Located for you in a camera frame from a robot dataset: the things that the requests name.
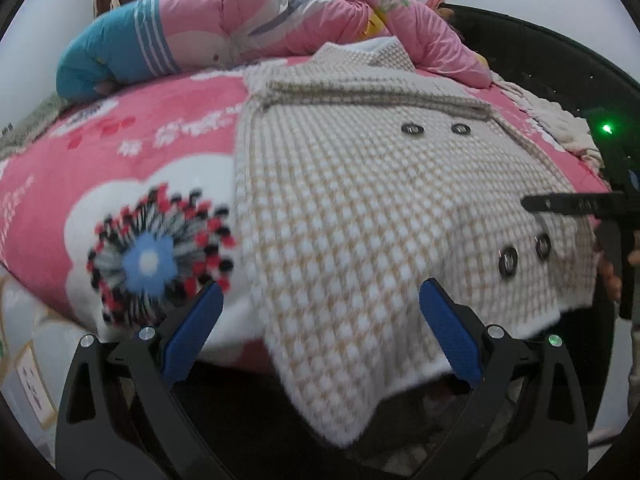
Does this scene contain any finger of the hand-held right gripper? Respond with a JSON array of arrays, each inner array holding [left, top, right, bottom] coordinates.
[[521, 192, 623, 218]]

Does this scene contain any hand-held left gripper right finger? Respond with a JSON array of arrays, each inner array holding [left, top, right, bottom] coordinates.
[[419, 277, 590, 480]]

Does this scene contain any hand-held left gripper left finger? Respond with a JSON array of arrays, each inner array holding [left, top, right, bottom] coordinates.
[[54, 280, 225, 480]]

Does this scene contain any beige checked coat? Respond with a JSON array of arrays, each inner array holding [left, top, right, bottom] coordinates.
[[232, 37, 598, 448]]

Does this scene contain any person's right hand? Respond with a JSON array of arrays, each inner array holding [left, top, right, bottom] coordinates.
[[594, 240, 623, 306]]

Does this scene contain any cream fluffy garment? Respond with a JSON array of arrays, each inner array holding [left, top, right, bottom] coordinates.
[[492, 72, 603, 168]]

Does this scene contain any black padded headboard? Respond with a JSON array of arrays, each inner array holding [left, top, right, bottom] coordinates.
[[440, 2, 640, 201]]

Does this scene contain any white printed bed sheet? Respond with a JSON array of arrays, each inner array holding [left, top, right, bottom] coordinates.
[[0, 265, 96, 431]]

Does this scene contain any pink floral bed blanket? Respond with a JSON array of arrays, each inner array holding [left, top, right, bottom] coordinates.
[[0, 60, 608, 361]]

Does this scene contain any grey patterned cloth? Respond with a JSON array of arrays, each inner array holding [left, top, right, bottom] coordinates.
[[0, 92, 66, 161]]

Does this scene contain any pink printed duvet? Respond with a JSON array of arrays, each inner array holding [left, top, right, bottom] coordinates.
[[56, 0, 493, 106]]

